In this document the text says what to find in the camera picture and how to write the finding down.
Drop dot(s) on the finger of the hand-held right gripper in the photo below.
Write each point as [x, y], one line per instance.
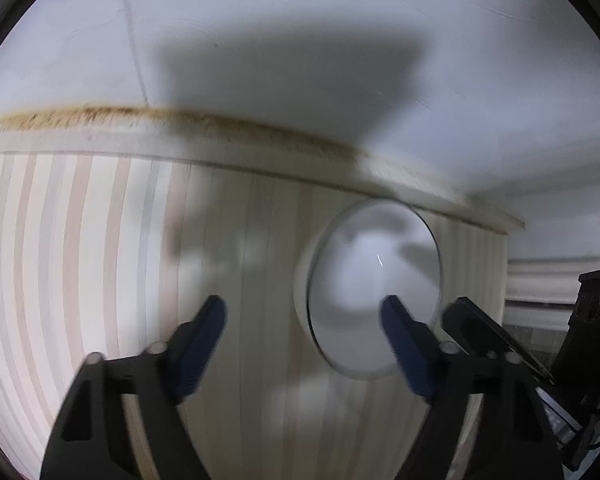
[485, 330]

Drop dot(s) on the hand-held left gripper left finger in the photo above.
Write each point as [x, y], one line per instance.
[200, 355]

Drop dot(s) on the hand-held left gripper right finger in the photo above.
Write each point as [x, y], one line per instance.
[405, 350]

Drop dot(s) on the white bowl with blue rim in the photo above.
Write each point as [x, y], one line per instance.
[370, 270]

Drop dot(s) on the striped tablecloth with cat print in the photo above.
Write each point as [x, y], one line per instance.
[105, 260]

